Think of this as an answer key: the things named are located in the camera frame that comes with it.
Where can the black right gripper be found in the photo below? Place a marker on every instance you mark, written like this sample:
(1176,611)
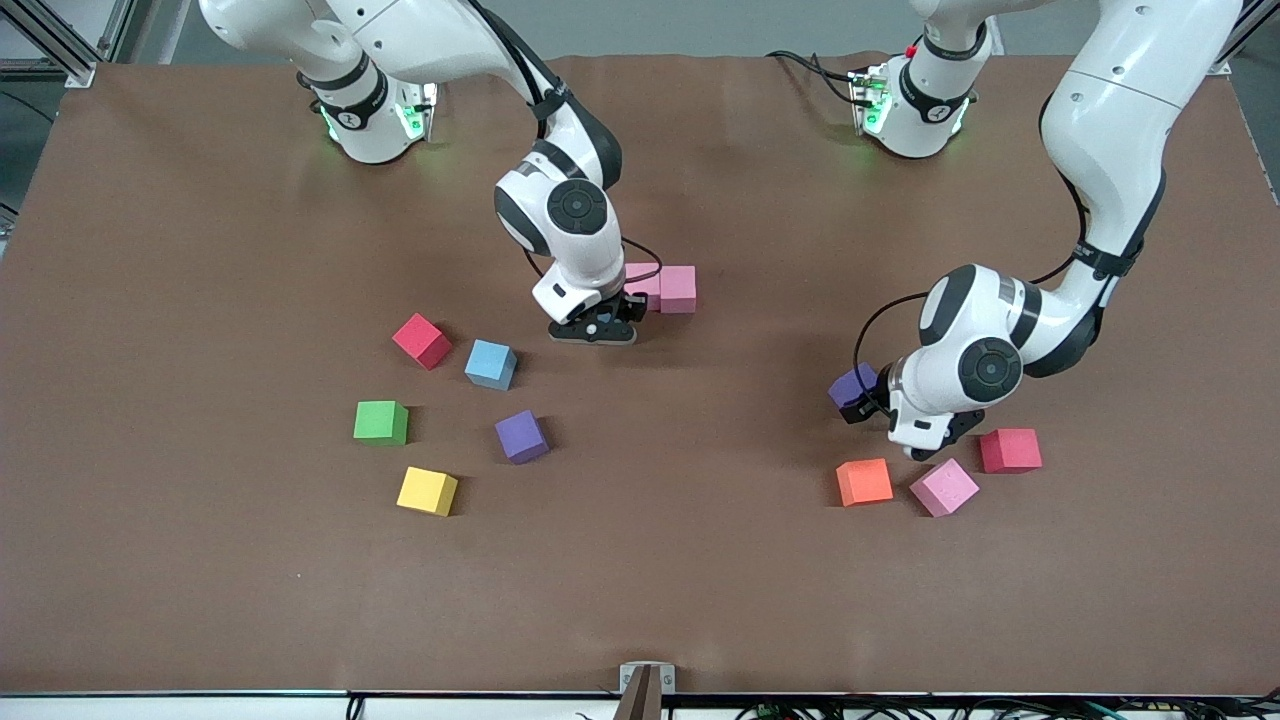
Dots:
(634,306)

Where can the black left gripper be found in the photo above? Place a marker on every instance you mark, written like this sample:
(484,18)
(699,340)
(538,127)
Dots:
(872,401)

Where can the purple foam cube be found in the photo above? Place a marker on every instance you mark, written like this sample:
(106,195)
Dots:
(521,437)
(850,384)

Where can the pink foam cube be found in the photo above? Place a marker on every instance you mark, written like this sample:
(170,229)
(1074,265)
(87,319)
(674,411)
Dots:
(944,490)
(650,280)
(678,290)

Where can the blue foam cube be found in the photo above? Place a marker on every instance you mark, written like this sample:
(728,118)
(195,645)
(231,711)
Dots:
(490,365)

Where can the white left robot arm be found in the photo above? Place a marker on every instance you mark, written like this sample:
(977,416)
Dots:
(985,370)

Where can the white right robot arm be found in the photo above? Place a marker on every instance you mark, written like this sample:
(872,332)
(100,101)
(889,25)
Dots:
(580,210)

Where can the orange foam cube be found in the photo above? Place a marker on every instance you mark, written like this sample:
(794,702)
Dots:
(864,482)

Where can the red foam cube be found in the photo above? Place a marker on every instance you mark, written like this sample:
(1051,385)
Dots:
(1012,452)
(420,342)

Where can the green foam cube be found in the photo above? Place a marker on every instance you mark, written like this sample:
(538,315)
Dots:
(380,422)

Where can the yellow foam cube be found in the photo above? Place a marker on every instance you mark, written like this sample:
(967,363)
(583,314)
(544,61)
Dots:
(427,491)

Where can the brown table cover sheet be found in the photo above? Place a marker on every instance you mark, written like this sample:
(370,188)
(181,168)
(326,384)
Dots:
(640,580)

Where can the grey connector plate green light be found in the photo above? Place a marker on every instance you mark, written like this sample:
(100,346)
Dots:
(420,110)
(868,100)

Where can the small grey metal bracket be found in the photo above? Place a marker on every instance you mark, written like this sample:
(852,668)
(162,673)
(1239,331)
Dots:
(628,680)

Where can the brown camera mount strip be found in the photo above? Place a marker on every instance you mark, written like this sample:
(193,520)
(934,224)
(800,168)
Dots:
(640,700)

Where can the aluminium frame profile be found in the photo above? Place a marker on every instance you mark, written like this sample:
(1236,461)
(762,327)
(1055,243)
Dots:
(1265,10)
(78,68)

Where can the white table edge rail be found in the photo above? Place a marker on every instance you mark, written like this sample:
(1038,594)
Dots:
(200,708)

